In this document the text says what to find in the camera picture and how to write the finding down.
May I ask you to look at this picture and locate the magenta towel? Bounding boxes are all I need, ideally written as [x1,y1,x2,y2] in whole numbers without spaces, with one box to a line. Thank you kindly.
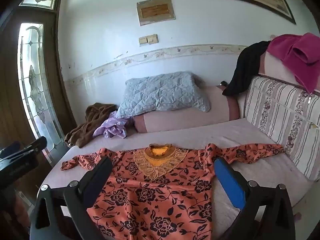
[267,32,320,94]

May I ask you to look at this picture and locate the beige wall switch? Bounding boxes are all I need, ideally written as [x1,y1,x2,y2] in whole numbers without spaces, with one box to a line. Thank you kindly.
[139,34,159,46]

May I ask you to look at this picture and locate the pink quilted bed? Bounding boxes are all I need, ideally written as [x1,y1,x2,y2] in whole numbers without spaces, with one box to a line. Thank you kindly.
[37,117,308,240]

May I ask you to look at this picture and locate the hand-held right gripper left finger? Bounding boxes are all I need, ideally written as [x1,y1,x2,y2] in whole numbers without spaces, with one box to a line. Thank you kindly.
[29,156,113,240]

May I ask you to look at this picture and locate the brown fleece cloth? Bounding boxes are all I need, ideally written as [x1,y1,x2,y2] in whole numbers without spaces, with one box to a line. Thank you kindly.
[64,102,118,148]

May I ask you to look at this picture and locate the black garment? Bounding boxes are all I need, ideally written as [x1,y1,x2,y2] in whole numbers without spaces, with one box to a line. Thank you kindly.
[222,40,272,97]

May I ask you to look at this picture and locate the striped floral cushion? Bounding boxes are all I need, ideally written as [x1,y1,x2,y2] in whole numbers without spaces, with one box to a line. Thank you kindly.
[244,76,320,182]

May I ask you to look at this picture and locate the orange floral shirt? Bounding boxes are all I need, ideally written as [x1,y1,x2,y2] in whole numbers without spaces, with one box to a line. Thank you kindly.
[61,143,285,240]

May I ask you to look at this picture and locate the grey quilted pillow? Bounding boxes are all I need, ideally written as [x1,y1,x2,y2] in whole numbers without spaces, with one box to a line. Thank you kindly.
[116,71,212,119]

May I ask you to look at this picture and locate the purple patterned cloth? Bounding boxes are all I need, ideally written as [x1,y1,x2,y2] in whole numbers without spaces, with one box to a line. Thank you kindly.
[92,110,130,139]

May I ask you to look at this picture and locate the pink bolster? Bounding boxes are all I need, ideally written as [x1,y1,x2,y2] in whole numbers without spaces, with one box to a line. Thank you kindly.
[132,85,240,133]

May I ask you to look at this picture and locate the framed wall plaque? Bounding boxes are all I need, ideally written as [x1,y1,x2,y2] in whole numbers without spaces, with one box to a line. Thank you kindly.
[136,0,176,27]

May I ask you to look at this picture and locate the pink padded backrest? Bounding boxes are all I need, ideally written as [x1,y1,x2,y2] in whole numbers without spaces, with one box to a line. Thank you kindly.
[259,51,320,93]

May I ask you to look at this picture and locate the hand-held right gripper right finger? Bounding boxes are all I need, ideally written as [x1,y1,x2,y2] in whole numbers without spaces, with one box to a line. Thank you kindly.
[214,157,295,240]

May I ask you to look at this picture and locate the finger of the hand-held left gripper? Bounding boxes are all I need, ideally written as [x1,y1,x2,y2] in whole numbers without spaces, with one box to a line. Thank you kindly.
[0,136,48,160]

